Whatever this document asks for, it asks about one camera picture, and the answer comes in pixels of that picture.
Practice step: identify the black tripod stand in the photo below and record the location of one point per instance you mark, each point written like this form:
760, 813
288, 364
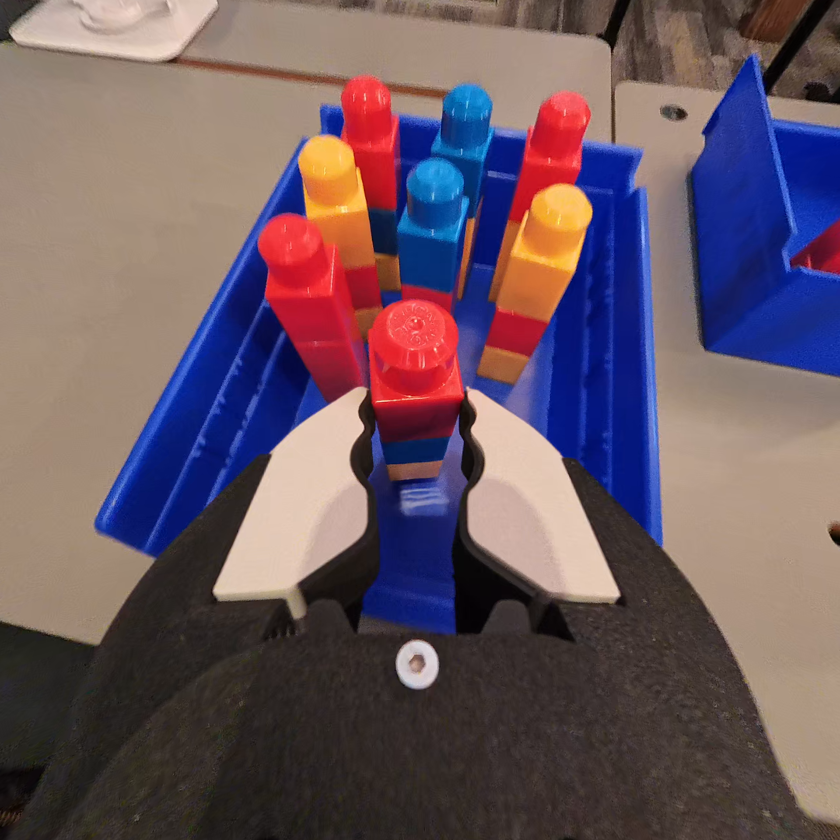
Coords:
794, 45

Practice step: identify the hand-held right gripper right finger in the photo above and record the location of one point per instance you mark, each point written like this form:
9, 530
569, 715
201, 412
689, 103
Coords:
531, 525

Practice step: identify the brown wooden column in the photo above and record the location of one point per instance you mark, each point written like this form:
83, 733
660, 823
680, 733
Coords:
774, 17

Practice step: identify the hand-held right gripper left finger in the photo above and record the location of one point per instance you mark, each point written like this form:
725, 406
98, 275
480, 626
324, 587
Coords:
296, 519

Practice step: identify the blue plastic bin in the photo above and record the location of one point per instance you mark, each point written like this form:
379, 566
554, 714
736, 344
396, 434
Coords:
742, 296
590, 394

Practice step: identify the instruction sheet on stand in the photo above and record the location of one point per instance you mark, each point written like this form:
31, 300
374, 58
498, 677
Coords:
98, 39

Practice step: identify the black pole stand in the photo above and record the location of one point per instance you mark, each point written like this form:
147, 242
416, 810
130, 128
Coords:
617, 20

